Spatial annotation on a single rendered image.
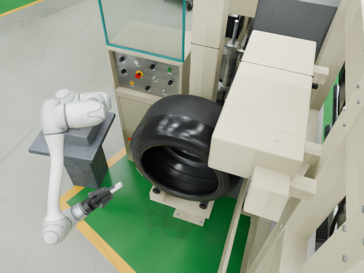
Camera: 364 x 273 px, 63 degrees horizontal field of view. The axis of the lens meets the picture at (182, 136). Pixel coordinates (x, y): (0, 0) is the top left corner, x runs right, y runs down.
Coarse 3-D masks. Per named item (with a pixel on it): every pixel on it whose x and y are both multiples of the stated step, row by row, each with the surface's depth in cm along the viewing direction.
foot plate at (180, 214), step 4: (176, 212) 259; (180, 212) 260; (184, 212) 260; (176, 216) 257; (180, 216) 257; (184, 216) 257; (188, 216) 257; (192, 216) 257; (196, 216) 258; (188, 220) 255; (192, 220) 255; (196, 220) 255; (200, 220) 254; (204, 220) 255; (200, 224) 253
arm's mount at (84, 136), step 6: (90, 126) 224; (96, 126) 231; (72, 132) 219; (78, 132) 219; (84, 132) 219; (90, 132) 222; (96, 132) 233; (66, 138) 221; (72, 138) 220; (78, 138) 219; (84, 138) 217; (90, 138) 223; (78, 144) 224; (84, 144) 223; (90, 144) 225
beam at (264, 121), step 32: (256, 32) 118; (256, 64) 104; (288, 64) 105; (256, 96) 93; (288, 96) 94; (224, 128) 84; (256, 128) 84; (288, 128) 85; (224, 160) 88; (256, 160) 83; (288, 160) 79
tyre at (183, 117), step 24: (168, 96) 146; (192, 96) 141; (144, 120) 142; (168, 120) 131; (192, 120) 130; (216, 120) 134; (144, 144) 139; (168, 144) 132; (192, 144) 127; (144, 168) 155; (168, 168) 177; (192, 168) 181; (168, 192) 164; (192, 192) 170; (216, 192) 147
